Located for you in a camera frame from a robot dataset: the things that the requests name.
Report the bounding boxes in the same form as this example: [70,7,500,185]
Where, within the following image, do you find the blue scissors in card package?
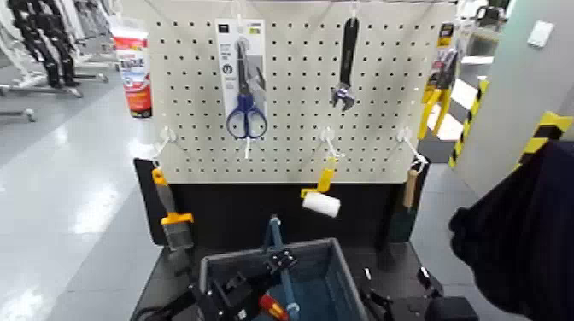
[215,18,269,140]

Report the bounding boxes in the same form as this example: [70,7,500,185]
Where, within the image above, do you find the white perforated pegboard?
[145,0,460,185]

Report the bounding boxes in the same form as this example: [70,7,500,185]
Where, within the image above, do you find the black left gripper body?
[193,270,272,321]

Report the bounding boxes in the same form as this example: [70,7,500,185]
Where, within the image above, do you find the black backing board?
[132,157,432,253]

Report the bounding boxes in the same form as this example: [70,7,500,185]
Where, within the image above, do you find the dark navy cloth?
[448,139,574,321]

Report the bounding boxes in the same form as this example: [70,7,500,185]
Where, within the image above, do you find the wooden handled green tool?
[387,168,421,243]

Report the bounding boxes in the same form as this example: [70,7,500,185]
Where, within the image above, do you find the white wall switch plate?
[526,20,556,49]

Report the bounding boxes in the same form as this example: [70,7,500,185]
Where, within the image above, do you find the red and yellow tool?
[258,293,289,321]

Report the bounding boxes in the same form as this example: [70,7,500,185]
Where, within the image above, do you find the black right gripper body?
[384,295,480,321]

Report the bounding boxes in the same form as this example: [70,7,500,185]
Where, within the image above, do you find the blue plastic crate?
[197,237,370,321]

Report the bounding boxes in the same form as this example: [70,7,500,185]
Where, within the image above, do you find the black adjustable wrench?
[330,17,361,113]

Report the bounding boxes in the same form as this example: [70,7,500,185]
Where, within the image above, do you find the yellow pliers in card package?
[416,22,460,142]

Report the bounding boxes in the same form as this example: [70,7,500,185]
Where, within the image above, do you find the red white sealant tube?
[110,26,154,120]

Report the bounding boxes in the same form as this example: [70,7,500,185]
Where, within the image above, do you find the blue crate handle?
[262,215,302,321]

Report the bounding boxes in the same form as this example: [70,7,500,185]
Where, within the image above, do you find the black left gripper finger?
[265,252,284,277]
[280,248,300,270]

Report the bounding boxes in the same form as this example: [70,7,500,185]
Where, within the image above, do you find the yellow black hazard corner guard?
[448,79,489,170]
[513,111,574,171]

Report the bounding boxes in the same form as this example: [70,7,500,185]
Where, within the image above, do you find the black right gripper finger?
[359,266,388,312]
[417,266,445,298]

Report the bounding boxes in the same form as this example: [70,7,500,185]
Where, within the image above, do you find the small yellow paint roller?
[300,156,343,219]

